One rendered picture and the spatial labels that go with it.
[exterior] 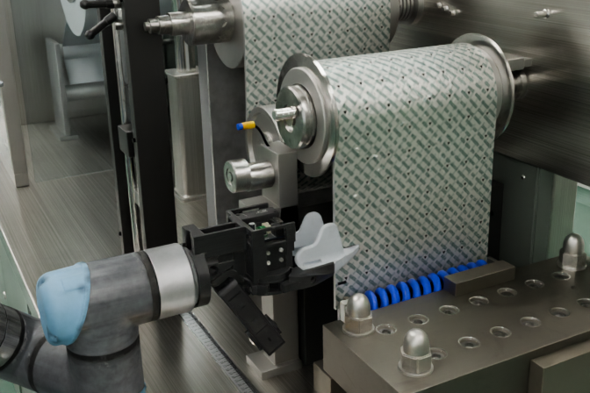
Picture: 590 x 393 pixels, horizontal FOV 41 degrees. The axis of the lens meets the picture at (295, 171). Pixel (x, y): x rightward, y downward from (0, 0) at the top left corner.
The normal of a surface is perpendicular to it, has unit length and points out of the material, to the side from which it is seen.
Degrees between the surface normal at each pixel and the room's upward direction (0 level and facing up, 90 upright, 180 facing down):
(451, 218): 90
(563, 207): 90
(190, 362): 0
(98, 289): 51
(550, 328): 0
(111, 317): 92
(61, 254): 0
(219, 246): 90
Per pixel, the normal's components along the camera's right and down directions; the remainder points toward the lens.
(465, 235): 0.47, 0.27
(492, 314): -0.02, -0.95
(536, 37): -0.89, 0.17
